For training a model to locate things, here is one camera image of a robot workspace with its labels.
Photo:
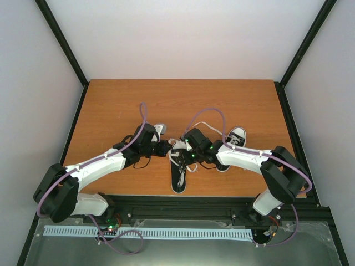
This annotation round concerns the green lit circuit board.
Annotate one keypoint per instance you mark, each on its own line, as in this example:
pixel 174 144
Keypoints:
pixel 114 223

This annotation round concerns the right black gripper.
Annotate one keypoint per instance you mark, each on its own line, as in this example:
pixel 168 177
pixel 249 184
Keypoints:
pixel 188 159

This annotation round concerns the left black frame post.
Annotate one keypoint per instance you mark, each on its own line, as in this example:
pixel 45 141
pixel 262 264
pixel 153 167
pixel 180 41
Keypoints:
pixel 62 41

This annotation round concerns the right black frame post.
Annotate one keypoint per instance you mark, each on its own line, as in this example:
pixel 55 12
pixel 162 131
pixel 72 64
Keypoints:
pixel 307 40

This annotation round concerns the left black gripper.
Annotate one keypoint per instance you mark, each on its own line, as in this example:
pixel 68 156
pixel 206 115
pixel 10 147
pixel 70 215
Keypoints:
pixel 163 152

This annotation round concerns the light blue slotted cable duct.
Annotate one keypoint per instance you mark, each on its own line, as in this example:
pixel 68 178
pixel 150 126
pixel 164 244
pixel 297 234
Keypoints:
pixel 152 233

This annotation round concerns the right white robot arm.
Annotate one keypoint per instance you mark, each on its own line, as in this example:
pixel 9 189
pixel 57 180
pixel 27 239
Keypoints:
pixel 284 176

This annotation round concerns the black frame post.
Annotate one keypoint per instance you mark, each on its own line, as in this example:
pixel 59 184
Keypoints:
pixel 307 40
pixel 62 41

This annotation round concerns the black aluminium frame rail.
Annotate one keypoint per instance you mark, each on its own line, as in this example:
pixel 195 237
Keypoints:
pixel 220 209

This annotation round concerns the white lace of sneaker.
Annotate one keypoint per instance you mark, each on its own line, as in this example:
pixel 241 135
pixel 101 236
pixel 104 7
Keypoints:
pixel 181 163
pixel 213 128

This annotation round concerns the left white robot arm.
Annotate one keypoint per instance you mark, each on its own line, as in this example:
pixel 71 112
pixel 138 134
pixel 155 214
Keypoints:
pixel 59 193

